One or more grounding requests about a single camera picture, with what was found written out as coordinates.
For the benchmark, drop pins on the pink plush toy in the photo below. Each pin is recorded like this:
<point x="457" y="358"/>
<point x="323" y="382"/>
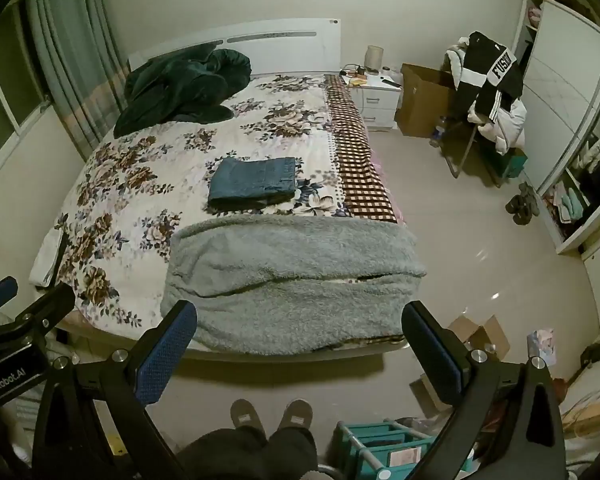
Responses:
<point x="533" y="14"/>

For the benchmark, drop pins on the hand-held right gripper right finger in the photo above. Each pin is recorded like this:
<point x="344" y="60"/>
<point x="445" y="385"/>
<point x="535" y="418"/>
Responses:
<point x="437" y="360"/>

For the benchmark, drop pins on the person's dark trousers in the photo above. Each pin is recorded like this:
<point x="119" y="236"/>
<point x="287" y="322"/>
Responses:
<point x="250" y="455"/>

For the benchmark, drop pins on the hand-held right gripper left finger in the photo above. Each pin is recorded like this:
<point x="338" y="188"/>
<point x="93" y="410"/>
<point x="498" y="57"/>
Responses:
<point x="165" y="355"/>

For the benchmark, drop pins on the person's right shoe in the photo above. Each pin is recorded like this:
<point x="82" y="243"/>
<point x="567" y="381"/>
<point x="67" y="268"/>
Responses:
<point x="295" y="415"/>

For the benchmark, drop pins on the large cardboard box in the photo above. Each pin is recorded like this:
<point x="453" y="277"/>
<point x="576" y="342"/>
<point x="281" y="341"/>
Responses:
<point x="420" y="105"/>

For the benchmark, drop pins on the dark green blanket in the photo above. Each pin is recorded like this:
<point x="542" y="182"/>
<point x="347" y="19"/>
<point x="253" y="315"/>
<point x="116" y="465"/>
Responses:
<point x="180" y="85"/>

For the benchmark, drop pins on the brown checked blanket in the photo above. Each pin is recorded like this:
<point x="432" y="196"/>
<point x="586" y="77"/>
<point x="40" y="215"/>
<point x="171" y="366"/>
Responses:
<point x="355" y="150"/>

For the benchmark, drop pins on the folded blue jeans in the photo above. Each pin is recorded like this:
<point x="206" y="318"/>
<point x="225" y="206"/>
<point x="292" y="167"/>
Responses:
<point x="252" y="180"/>

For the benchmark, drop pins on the white folded cloth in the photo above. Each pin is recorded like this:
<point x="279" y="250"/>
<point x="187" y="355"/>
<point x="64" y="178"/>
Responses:
<point x="45" y="260"/>

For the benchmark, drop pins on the black and white jacket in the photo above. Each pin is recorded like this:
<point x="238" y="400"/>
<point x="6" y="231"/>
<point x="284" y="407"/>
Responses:
<point x="485" y="70"/>

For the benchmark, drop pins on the small open cardboard box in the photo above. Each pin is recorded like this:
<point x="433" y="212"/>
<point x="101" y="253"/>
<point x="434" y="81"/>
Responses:
<point x="480" y="335"/>

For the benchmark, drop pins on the pink sheet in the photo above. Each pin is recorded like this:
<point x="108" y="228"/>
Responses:
<point x="386" y="185"/>

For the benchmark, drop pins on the stack of folded clothes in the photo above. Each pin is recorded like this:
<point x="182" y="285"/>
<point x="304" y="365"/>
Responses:
<point x="570" y="205"/>

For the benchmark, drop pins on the folding chair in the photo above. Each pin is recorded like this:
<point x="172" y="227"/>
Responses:
<point x="457" y="155"/>

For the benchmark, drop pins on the person's shoe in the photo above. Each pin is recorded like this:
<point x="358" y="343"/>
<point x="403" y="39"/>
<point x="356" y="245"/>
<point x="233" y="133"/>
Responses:
<point x="295" y="415"/>
<point x="247" y="417"/>

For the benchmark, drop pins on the teal plastic rack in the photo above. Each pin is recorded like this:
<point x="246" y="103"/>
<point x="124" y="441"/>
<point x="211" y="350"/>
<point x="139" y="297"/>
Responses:
<point x="380" y="452"/>

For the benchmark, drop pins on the white wardrobe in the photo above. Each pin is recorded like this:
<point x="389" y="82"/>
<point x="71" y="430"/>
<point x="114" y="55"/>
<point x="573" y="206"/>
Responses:
<point x="560" y="90"/>

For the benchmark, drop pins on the teal storage box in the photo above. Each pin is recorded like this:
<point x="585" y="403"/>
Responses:
<point x="515" y="162"/>

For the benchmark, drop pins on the person's left shoe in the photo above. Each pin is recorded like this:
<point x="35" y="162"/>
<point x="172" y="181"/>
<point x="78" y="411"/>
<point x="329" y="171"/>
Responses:
<point x="247" y="417"/>

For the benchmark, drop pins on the grey-green curtain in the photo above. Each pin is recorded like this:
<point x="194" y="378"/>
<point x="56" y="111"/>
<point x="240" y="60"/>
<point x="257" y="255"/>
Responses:
<point x="75" y="50"/>

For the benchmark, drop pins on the cream garment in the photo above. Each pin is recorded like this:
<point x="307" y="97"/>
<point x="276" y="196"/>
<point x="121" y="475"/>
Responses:
<point x="457" y="60"/>

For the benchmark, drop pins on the floral bedsheet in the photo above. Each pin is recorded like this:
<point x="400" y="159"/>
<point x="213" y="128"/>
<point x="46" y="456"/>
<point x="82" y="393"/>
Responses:
<point x="155" y="200"/>

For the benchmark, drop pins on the white puffy jacket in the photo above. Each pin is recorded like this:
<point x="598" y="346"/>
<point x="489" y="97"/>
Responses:
<point x="507" y="125"/>

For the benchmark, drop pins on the grey towel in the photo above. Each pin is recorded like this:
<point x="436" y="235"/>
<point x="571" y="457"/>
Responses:
<point x="280" y="260"/>

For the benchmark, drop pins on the flat cardboard piece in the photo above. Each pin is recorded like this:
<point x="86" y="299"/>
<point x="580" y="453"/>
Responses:
<point x="427" y="395"/>

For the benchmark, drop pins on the white nightstand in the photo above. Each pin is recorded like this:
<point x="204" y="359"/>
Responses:
<point x="377" y="102"/>

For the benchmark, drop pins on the window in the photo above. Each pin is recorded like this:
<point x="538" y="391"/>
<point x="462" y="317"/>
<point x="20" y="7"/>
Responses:
<point x="10" y="90"/>

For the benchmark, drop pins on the plastic water bottle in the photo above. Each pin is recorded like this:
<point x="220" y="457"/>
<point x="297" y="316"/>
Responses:
<point x="437" y="132"/>

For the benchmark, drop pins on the pastel printed box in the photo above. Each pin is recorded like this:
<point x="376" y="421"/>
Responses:
<point x="541" y="347"/>

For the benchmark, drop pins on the black remote control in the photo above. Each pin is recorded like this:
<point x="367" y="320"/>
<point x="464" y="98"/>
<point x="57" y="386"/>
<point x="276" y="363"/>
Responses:
<point x="388" y="80"/>

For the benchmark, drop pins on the white headboard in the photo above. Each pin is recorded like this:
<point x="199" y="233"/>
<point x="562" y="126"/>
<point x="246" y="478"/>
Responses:
<point x="290" y="50"/>

